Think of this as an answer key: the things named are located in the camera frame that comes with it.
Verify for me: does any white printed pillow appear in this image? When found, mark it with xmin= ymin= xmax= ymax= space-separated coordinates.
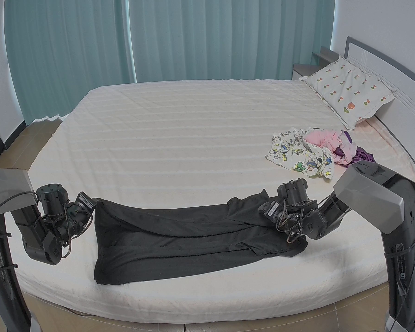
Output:
xmin=299 ymin=56 xmax=397 ymax=131

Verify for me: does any black cable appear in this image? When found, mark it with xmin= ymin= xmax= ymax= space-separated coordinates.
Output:
xmin=0 ymin=192 xmax=39 ymax=218

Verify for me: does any grey white bedside table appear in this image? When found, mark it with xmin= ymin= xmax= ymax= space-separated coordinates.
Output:
xmin=292 ymin=46 xmax=340 ymax=81

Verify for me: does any purple garment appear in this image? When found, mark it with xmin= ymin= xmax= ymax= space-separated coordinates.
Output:
xmin=332 ymin=130 xmax=377 ymax=167

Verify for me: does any blue-green curtain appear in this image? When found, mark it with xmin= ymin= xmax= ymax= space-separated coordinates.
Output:
xmin=127 ymin=0 xmax=337 ymax=82
xmin=3 ymin=0 xmax=137 ymax=126

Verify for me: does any white printed garment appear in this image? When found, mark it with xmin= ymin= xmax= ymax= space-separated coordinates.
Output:
xmin=265 ymin=127 xmax=335 ymax=180

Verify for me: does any bed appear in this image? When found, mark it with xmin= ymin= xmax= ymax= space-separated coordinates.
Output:
xmin=12 ymin=36 xmax=415 ymax=325

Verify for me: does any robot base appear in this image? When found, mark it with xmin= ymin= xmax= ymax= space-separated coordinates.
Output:
xmin=385 ymin=315 xmax=407 ymax=332

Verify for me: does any black T-shirt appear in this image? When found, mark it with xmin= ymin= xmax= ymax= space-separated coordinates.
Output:
xmin=93 ymin=190 xmax=309 ymax=285

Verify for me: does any pink garment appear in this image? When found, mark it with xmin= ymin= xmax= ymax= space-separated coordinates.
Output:
xmin=304 ymin=129 xmax=359 ymax=165

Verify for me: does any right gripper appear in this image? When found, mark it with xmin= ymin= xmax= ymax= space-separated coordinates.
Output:
xmin=258 ymin=201 xmax=290 ymax=229

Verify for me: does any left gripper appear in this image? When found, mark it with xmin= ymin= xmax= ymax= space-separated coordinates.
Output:
xmin=71 ymin=192 xmax=99 ymax=220

